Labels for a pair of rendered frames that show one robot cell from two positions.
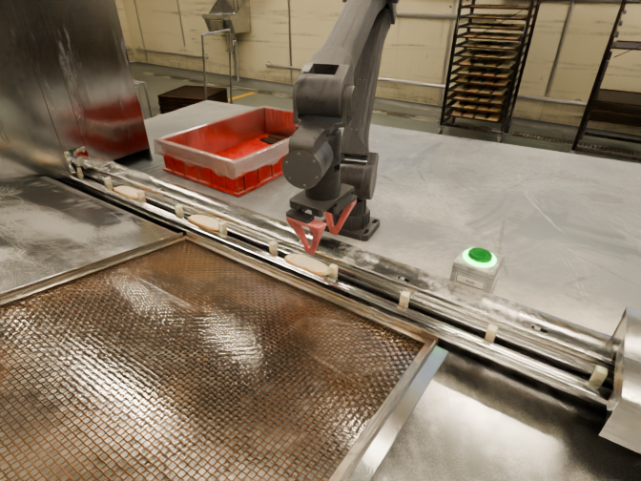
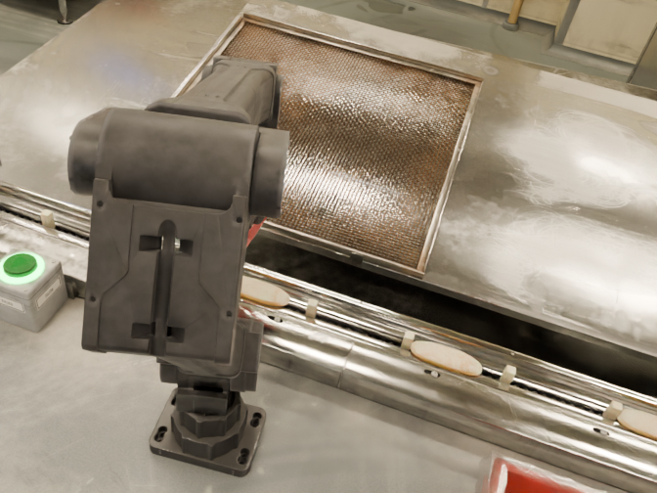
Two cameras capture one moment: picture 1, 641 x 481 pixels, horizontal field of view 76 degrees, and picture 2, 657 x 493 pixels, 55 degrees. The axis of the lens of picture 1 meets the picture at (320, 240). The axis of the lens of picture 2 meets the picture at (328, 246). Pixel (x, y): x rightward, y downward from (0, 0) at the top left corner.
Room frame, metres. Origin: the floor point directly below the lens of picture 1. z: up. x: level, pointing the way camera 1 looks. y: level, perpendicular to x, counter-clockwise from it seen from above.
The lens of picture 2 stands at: (1.23, -0.13, 1.51)
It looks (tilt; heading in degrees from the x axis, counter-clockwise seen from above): 42 degrees down; 157
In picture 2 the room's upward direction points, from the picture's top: 11 degrees clockwise
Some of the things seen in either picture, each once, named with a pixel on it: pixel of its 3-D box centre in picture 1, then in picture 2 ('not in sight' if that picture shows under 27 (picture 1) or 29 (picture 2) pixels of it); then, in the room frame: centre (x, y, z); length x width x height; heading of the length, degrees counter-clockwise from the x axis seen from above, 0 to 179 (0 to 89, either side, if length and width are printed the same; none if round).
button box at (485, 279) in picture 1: (472, 283); (29, 295); (0.58, -0.28, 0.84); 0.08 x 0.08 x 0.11; 56
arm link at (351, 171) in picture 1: (352, 184); (208, 359); (0.80, -0.07, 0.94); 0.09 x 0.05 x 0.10; 163
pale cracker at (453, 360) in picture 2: (205, 220); (446, 356); (0.79, 0.25, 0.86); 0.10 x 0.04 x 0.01; 56
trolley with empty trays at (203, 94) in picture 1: (194, 82); not in sight; (4.29, 1.26, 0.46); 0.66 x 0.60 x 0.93; 73
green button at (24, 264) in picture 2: (479, 257); (21, 267); (0.58, -0.28, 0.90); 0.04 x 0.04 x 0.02
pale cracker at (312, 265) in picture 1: (307, 262); (256, 289); (0.63, 0.03, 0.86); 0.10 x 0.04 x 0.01; 56
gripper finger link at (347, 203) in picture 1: (330, 215); not in sight; (0.63, -0.02, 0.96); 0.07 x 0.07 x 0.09; 56
